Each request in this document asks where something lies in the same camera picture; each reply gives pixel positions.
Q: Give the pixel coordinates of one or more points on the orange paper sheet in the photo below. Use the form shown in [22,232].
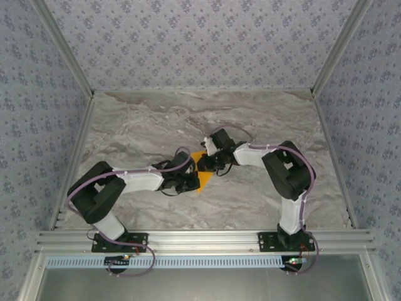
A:
[205,180]

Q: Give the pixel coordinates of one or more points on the aluminium mounting beam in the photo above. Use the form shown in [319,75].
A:
[200,241]

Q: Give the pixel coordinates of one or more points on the small black controller board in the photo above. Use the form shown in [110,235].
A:
[116,261]
[291,266]

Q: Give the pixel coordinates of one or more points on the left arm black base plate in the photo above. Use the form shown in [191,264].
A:
[98,247]

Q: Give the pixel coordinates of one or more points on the aluminium table end rail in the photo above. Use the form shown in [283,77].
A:
[200,91]

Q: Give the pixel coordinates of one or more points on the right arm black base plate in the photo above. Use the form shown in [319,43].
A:
[266,243]

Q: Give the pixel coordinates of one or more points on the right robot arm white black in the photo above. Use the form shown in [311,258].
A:
[288,175]

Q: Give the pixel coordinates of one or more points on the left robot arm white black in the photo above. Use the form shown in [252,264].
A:
[94,194]

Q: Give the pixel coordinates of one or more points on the aluminium table side rail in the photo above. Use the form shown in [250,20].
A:
[75,156]
[332,156]

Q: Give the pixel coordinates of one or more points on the aluminium frame post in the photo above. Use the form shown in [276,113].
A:
[339,47]
[65,47]

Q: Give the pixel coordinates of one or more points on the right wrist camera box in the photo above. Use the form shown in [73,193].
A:
[220,138]

